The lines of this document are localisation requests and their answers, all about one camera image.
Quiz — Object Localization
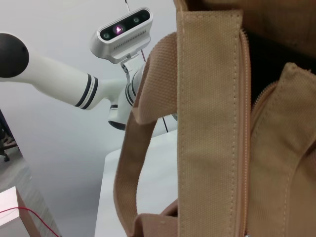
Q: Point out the white head depth camera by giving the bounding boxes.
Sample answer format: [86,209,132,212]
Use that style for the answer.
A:
[89,7,154,65]

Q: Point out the white and brown box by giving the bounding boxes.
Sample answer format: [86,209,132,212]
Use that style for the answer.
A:
[0,186,41,237]

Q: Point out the white robot torso neck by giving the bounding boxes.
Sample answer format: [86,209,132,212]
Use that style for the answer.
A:
[108,63,146,131]

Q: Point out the khaki canvas food bag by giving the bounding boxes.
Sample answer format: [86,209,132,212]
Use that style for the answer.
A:
[113,0,316,237]

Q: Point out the dark office chair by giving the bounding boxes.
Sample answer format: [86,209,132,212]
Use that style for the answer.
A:
[0,108,18,162]

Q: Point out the thin red wire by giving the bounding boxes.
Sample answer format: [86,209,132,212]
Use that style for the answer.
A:
[0,207,62,237]

